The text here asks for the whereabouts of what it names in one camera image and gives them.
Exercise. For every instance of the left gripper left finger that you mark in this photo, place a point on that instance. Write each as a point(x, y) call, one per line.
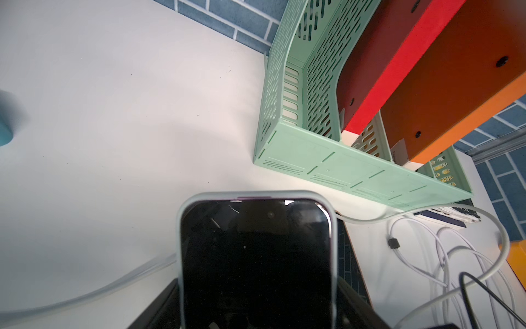
point(163, 312)

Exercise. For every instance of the orange folder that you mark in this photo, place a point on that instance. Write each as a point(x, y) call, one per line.
point(472, 70)

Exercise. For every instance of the phone with light blue case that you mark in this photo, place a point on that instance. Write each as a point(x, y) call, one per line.
point(257, 259)

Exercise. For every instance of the orange power strip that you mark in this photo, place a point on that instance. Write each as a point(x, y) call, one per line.
point(514, 269)

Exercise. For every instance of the green file organizer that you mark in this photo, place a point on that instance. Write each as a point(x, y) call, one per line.
point(299, 130)

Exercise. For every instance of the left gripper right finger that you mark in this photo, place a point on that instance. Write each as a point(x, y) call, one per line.
point(352, 311)

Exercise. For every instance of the teal power strip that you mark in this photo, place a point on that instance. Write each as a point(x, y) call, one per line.
point(6, 135)

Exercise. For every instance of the phone with pink case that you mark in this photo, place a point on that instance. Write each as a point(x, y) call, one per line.
point(348, 267)

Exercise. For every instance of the black book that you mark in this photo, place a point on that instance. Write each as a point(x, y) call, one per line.
point(456, 217)

